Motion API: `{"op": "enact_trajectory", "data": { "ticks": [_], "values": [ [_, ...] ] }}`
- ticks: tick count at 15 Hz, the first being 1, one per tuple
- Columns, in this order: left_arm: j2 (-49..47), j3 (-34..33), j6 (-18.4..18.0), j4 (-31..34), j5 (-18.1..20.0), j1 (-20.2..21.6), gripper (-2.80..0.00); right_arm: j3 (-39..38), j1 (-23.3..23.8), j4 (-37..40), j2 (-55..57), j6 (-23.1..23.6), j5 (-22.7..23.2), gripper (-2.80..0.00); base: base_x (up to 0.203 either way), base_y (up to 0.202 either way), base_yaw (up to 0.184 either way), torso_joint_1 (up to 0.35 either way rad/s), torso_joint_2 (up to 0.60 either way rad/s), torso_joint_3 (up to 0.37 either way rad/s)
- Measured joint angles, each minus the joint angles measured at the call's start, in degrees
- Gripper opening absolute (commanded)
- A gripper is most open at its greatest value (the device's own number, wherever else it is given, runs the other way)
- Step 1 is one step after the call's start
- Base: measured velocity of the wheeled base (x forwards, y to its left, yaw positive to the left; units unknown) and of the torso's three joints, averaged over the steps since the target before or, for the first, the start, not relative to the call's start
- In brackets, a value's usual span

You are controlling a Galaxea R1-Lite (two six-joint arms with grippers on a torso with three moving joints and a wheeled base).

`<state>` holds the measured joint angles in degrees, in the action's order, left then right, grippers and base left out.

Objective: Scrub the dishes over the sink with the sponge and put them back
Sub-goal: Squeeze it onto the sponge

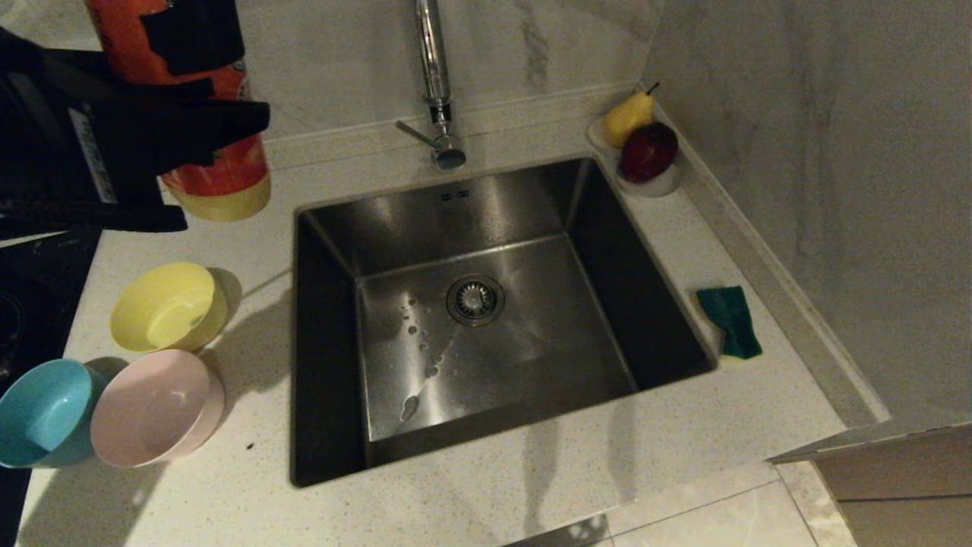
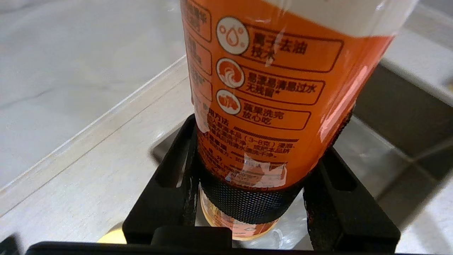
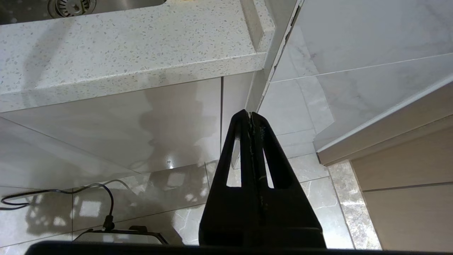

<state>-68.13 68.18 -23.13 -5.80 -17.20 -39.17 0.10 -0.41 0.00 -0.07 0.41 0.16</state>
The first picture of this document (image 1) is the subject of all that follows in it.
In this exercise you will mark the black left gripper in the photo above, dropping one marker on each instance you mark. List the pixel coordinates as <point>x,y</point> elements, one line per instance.
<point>45,129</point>

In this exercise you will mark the orange yellow detergent bottle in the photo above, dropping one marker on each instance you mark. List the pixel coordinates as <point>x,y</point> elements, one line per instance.
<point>220,190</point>

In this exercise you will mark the stainless steel sink basin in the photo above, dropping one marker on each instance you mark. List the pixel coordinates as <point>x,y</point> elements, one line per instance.
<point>531,365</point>

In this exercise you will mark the yellow green sponge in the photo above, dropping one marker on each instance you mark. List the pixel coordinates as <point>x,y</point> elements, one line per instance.
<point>730,319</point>

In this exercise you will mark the yellow plastic bowl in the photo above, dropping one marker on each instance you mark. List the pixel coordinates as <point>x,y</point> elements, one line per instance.
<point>163,304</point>

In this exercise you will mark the chrome faucet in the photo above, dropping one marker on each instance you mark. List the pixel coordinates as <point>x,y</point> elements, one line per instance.
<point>434,76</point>

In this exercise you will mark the black glass cooktop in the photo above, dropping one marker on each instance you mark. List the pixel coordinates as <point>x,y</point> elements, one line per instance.
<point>38,289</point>

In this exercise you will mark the pink plastic bowl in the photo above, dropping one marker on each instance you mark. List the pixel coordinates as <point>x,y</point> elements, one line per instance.
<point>152,410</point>

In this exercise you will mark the round metal drain strainer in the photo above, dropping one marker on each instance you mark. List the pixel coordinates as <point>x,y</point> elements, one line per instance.
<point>475,300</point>

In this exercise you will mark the blue plastic bowl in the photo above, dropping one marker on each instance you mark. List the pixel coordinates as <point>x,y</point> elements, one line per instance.
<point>45,418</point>

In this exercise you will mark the yellow pear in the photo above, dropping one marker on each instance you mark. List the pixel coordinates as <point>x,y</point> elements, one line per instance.
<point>626,118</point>

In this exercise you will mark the dark red apple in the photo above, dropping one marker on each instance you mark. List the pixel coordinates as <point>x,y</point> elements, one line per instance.
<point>649,152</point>

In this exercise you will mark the small white fruit dish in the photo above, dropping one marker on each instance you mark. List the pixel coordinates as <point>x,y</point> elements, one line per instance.
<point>661,188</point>

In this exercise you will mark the light wooden cabinet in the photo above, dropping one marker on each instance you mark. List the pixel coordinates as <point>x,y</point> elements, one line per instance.
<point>904,486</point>

